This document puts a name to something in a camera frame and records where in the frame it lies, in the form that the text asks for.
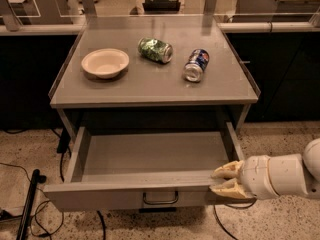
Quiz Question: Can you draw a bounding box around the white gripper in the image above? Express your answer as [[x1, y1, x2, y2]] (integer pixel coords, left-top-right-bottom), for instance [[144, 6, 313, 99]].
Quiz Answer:
[[209, 155, 278, 200]]

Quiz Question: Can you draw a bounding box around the grey top drawer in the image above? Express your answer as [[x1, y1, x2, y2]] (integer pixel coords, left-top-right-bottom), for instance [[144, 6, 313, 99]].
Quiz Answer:
[[44, 122, 243, 211]]

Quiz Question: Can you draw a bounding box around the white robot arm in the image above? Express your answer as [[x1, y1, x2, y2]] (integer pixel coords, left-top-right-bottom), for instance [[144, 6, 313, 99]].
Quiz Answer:
[[210, 139, 320, 200]]

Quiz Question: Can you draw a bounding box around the grey drawer cabinet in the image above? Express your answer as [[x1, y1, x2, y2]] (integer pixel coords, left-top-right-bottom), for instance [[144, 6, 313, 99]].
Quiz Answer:
[[50, 15, 260, 138]]

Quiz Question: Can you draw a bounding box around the blue pepsi can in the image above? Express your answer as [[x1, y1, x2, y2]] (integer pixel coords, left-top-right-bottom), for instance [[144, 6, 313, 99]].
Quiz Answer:
[[183, 49, 210, 82]]

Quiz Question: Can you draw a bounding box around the green soda can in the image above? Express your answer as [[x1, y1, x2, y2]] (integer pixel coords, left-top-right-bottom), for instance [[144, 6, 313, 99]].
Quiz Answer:
[[138, 37, 173, 64]]

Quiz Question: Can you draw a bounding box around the white bowl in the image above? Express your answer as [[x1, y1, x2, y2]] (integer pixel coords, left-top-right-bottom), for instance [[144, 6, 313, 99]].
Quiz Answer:
[[81, 48, 129, 79]]

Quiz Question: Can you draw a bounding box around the black device in background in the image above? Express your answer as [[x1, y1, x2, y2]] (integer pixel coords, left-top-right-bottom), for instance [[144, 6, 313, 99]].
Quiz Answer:
[[142, 0, 180, 13]]

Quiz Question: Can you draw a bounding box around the black pole on floor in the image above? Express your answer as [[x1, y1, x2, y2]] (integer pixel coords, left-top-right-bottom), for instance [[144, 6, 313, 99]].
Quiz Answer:
[[16, 169, 46, 240]]

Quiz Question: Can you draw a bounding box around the black floor cable right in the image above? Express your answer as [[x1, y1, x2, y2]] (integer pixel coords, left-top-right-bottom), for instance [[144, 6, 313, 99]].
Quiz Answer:
[[213, 200, 258, 240]]

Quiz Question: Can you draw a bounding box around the black floor cable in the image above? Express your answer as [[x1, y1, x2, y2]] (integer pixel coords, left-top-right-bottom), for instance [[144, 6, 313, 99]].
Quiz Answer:
[[50, 127, 107, 240], [213, 200, 258, 240]]

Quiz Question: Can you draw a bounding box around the black floor cable left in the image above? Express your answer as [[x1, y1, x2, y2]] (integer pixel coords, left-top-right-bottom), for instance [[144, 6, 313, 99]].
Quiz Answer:
[[50, 127, 107, 240]]

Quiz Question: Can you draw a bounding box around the thin black looped cable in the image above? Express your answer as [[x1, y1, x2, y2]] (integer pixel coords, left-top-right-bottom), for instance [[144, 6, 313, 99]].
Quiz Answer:
[[0, 161, 65, 238]]

